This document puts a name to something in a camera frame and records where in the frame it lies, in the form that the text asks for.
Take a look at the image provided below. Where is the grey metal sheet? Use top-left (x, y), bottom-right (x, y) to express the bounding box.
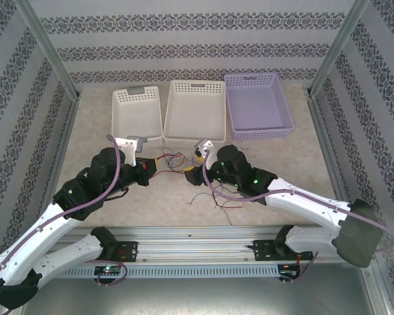
top-left (18, 277), bottom-right (387, 315)

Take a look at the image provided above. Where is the purple plastic basket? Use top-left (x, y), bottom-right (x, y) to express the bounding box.
top-left (223, 72), bottom-right (295, 142)

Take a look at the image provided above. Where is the left aluminium frame post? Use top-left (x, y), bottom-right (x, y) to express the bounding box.
top-left (14, 0), bottom-right (83, 99)

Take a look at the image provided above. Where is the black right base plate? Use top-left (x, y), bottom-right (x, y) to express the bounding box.
top-left (253, 239), bottom-right (315, 263)

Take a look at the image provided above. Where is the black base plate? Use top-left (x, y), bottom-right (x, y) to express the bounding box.
top-left (253, 239), bottom-right (315, 263)
top-left (95, 241), bottom-right (139, 263)

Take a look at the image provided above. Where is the small white round-hole basket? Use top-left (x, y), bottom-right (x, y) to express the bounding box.
top-left (110, 85), bottom-right (164, 148)

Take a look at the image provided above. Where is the right aluminium frame post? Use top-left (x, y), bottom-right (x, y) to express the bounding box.
top-left (307, 0), bottom-right (371, 96)

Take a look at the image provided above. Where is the large white slotted basket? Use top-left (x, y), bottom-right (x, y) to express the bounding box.
top-left (163, 79), bottom-right (227, 148)

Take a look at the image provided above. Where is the right aluminium side rail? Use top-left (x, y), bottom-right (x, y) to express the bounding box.
top-left (307, 94), bottom-right (362, 237)

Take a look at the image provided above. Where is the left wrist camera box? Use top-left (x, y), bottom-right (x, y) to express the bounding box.
top-left (114, 135), bottom-right (148, 165)

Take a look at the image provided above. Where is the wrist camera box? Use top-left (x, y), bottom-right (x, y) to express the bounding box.
top-left (195, 137), bottom-right (215, 171)
top-left (114, 135), bottom-right (148, 165)

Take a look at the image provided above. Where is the grey slotted cable duct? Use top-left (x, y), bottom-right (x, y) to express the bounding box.
top-left (39, 264), bottom-right (280, 279)

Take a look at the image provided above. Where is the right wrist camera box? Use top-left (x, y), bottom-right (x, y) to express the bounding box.
top-left (195, 137), bottom-right (215, 171)

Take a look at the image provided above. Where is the blue thin wire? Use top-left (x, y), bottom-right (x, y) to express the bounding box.
top-left (162, 149), bottom-right (185, 169)
top-left (190, 192), bottom-right (215, 205)

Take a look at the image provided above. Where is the black thin wire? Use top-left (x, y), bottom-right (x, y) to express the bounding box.
top-left (215, 182), bottom-right (234, 226)

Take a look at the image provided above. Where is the aluminium frame post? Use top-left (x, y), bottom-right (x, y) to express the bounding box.
top-left (14, 0), bottom-right (83, 99)
top-left (307, 0), bottom-right (371, 96)

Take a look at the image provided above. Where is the right green circuit board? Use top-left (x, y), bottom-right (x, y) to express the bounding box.
top-left (278, 268), bottom-right (300, 280)

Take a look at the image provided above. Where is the aluminium side rail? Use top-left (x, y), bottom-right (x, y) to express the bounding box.
top-left (31, 96), bottom-right (83, 240)
top-left (307, 94), bottom-right (362, 237)

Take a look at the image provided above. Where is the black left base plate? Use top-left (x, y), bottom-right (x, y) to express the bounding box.
top-left (95, 241), bottom-right (139, 263)

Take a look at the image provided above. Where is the left green circuit board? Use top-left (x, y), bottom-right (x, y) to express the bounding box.
top-left (94, 265), bottom-right (123, 276)

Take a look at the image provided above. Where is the aluminium mounting rail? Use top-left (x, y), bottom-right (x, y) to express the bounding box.
top-left (18, 224), bottom-right (374, 263)

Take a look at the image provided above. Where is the green circuit board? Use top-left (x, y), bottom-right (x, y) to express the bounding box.
top-left (94, 265), bottom-right (123, 276)
top-left (278, 268), bottom-right (300, 280)

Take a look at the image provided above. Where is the red thin wire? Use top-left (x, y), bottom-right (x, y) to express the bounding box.
top-left (156, 152), bottom-right (188, 175)
top-left (213, 196), bottom-right (244, 211)

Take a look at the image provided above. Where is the left aluminium side rail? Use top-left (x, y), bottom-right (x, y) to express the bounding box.
top-left (31, 96), bottom-right (83, 240)

